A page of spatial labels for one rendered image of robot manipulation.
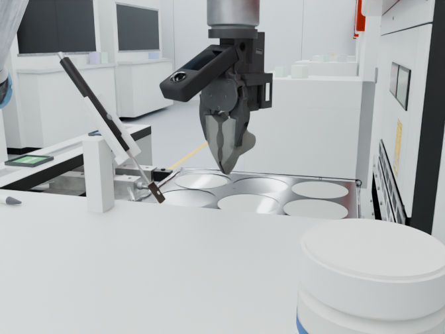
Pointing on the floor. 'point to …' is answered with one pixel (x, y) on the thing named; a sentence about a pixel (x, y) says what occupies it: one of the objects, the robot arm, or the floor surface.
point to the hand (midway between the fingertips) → (222, 167)
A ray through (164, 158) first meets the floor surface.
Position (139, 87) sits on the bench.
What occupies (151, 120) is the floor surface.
